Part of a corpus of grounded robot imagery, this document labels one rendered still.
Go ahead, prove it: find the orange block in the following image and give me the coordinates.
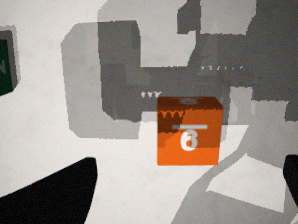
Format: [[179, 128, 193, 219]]
[[157, 97, 223, 167]]

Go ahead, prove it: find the green block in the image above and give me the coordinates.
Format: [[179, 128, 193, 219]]
[[0, 39, 13, 96]]

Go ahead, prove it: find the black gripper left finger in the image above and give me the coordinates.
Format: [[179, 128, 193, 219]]
[[0, 156, 97, 224]]

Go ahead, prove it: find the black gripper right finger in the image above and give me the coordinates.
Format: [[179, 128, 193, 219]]
[[283, 155, 298, 205]]

